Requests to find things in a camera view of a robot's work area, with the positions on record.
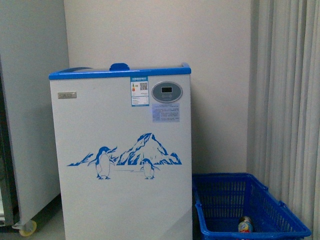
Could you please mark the iced tea drink bottle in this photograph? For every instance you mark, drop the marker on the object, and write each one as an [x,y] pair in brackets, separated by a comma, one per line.
[245,225]

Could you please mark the white chest freezer with penguins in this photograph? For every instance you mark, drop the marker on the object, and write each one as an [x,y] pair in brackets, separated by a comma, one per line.
[124,152]

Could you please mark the blue plastic shopping basket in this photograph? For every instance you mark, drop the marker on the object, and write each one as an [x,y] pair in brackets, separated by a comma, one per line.
[221,199]

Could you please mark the white vertical blinds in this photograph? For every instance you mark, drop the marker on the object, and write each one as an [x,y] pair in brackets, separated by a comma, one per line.
[283,144]

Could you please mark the grey tall refrigerator cabinet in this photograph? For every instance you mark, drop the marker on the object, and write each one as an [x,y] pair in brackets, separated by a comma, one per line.
[33,44]

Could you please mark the yellow caster wheel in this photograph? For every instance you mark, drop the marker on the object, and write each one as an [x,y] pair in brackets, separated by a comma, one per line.
[27,229]

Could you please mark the blue freezer lid handle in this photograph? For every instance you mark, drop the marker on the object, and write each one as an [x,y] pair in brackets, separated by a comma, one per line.
[119,66]

